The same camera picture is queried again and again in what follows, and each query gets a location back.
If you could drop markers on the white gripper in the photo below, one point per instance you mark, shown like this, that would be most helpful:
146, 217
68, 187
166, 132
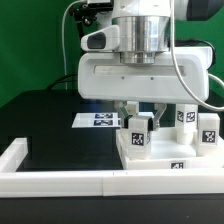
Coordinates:
174, 78

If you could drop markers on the white square table top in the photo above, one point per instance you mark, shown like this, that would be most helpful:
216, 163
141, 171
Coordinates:
166, 153

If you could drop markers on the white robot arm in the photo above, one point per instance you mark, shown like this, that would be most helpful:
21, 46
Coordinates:
136, 57

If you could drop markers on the white marker tag sheet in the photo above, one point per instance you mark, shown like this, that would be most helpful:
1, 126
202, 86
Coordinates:
97, 120

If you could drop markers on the white u-shaped obstacle fence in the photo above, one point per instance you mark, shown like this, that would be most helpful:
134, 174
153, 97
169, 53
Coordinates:
15, 184

